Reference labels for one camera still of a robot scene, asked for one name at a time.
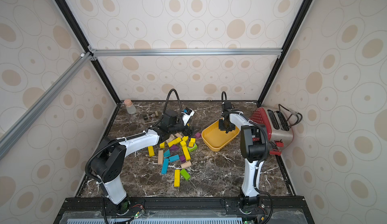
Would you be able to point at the long speckled yellow block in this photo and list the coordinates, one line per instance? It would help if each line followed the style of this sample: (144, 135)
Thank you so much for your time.
(174, 142)

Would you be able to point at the purple cube block near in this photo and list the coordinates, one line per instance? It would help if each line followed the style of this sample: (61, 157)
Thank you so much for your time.
(182, 159)

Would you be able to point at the aluminium frame bar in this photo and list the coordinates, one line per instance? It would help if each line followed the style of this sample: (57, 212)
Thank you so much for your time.
(11, 137)
(185, 52)

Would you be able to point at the red polka dot toaster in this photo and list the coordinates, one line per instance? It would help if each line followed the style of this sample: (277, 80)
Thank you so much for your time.
(278, 129)

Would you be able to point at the aluminium frame bar back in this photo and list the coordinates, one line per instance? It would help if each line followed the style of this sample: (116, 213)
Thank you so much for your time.
(185, 52)

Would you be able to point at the clear bottle pink cap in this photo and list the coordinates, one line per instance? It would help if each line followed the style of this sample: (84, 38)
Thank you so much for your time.
(131, 109)

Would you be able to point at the aluminium frame bar left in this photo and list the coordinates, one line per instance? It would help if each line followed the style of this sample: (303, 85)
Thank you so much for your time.
(11, 137)

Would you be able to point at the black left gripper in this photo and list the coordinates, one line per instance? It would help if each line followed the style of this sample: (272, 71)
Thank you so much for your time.
(187, 132)

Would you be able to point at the long teal block front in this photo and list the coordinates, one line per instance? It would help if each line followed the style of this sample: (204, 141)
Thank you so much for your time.
(165, 166)

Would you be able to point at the yellow plastic tray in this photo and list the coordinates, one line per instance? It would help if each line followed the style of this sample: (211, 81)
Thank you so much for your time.
(216, 139)

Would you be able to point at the yellow cube block centre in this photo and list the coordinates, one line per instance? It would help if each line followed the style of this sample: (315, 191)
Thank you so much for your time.
(192, 142)

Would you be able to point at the long yellow block front left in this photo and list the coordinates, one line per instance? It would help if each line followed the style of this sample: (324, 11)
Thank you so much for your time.
(177, 178)

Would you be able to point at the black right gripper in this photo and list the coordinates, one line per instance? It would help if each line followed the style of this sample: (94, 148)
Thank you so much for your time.
(226, 121)

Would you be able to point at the green rainbow arch block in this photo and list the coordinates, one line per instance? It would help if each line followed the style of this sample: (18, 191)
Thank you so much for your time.
(192, 148)

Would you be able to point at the natural wood arch block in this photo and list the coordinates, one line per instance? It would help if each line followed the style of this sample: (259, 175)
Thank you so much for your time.
(170, 139)

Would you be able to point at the natural wood cylinder block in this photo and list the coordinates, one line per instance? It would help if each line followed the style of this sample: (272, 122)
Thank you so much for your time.
(186, 165)

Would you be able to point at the teal block right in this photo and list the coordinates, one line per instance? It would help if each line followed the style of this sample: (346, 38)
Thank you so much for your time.
(174, 158)

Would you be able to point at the long yellow block right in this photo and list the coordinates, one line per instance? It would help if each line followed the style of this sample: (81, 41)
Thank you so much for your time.
(186, 153)

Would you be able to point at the teal block left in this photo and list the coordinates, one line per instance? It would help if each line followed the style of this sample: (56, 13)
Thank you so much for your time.
(166, 154)

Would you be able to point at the green block front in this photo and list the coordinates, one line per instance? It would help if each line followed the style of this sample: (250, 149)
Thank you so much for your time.
(185, 174)

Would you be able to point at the purple triangle block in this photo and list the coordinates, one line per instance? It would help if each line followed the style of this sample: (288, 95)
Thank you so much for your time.
(174, 148)

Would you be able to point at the yellow block left short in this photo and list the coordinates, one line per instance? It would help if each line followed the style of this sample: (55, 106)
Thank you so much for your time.
(151, 151)

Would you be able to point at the long natural wood block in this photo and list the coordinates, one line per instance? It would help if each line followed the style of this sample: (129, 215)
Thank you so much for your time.
(160, 157)

